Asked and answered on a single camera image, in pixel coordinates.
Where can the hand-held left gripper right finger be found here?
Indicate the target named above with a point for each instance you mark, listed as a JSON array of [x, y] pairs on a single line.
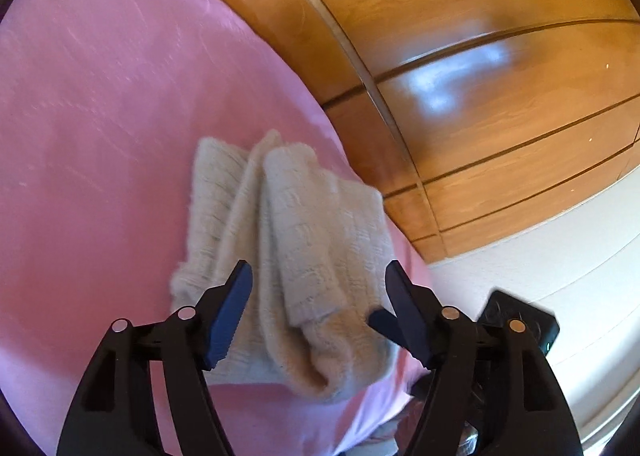
[[406, 311]]

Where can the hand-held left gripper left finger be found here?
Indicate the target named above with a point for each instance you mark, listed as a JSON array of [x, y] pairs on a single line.
[[229, 318]]

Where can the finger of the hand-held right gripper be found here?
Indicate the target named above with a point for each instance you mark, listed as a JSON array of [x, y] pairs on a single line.
[[384, 323]]

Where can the pink bed sheet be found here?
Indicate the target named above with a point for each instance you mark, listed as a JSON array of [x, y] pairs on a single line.
[[100, 111]]

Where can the cream knitted garment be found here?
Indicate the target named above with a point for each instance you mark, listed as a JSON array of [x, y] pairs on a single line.
[[310, 216]]

